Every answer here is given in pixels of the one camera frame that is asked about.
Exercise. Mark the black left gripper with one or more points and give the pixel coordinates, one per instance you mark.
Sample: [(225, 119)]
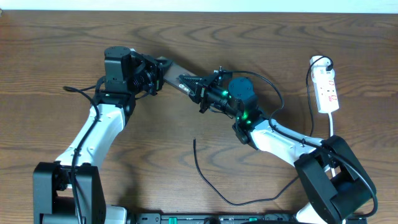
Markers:
[(157, 68)]

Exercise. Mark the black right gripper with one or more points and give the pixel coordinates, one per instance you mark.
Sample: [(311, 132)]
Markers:
[(199, 88)]

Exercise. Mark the Galaxy S25 Ultra smartphone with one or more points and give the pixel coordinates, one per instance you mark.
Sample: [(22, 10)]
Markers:
[(172, 73)]

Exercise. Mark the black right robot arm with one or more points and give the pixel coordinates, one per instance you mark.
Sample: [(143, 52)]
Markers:
[(337, 186)]

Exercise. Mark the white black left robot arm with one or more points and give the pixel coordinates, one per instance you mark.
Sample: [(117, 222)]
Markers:
[(69, 189)]

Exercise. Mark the white power strip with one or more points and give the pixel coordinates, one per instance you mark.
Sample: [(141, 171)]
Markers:
[(323, 78)]

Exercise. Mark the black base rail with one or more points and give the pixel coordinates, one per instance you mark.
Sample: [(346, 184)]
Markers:
[(156, 218)]

